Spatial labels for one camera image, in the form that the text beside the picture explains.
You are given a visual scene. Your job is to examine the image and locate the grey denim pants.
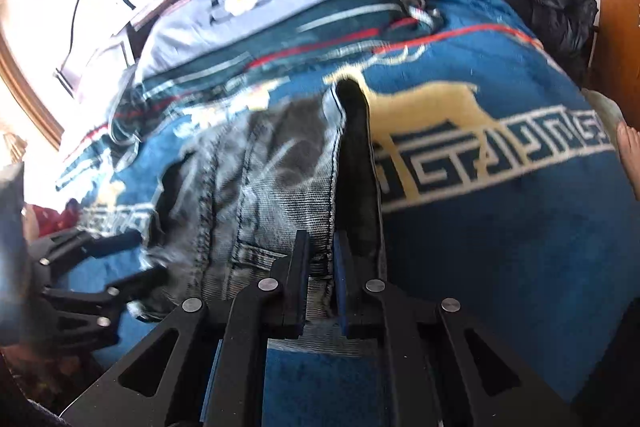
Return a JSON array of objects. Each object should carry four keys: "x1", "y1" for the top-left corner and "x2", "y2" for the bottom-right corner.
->
[{"x1": 129, "y1": 76, "x2": 384, "y2": 352}]

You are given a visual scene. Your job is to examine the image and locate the red garment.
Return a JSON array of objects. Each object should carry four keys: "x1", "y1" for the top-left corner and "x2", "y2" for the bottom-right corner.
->
[{"x1": 23, "y1": 198, "x2": 80, "y2": 243}]

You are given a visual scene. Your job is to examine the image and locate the blue deer pattern blanket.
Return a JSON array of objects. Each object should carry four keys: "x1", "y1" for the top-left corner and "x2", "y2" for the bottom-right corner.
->
[{"x1": 63, "y1": 0, "x2": 639, "y2": 426}]

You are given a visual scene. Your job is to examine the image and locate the bare foot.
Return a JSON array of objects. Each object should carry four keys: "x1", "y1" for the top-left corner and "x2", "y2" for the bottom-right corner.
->
[{"x1": 616, "y1": 121, "x2": 640, "y2": 200}]

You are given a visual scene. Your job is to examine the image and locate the grey slipper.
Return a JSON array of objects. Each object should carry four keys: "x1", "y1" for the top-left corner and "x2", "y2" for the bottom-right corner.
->
[{"x1": 582, "y1": 89, "x2": 626, "y2": 147}]

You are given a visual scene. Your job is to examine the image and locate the brown wooden wardrobe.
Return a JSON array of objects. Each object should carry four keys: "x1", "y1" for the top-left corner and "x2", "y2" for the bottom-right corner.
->
[{"x1": 590, "y1": 0, "x2": 640, "y2": 129}]

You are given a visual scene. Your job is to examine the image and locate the black jacket pile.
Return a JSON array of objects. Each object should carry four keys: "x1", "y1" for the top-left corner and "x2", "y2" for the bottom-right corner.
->
[{"x1": 502, "y1": 0, "x2": 598, "y2": 86}]

